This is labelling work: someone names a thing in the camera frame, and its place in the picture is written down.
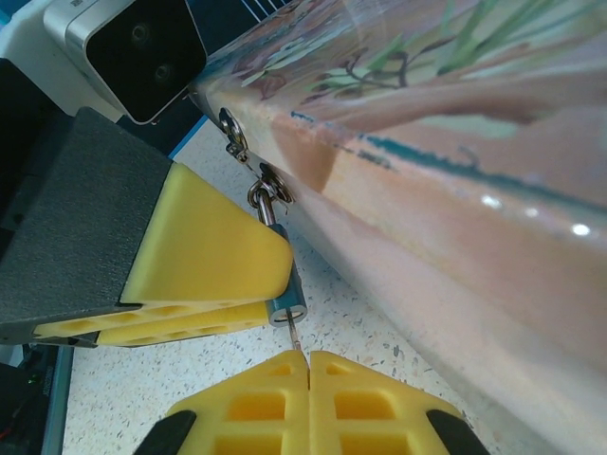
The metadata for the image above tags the pink illustrated tin box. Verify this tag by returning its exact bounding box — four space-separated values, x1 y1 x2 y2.
189 0 607 455

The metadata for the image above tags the small blue-grey padlock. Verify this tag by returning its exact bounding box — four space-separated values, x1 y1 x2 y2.
247 181 308 329

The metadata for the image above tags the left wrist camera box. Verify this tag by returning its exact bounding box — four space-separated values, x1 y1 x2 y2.
0 0 209 126

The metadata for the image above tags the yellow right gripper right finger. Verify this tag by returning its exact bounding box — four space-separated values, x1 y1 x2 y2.
308 350 492 455

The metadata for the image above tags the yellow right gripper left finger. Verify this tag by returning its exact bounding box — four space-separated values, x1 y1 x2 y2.
137 350 311 455

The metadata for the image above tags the aluminium cross rail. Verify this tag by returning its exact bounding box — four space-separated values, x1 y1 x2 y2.
42 348 75 455

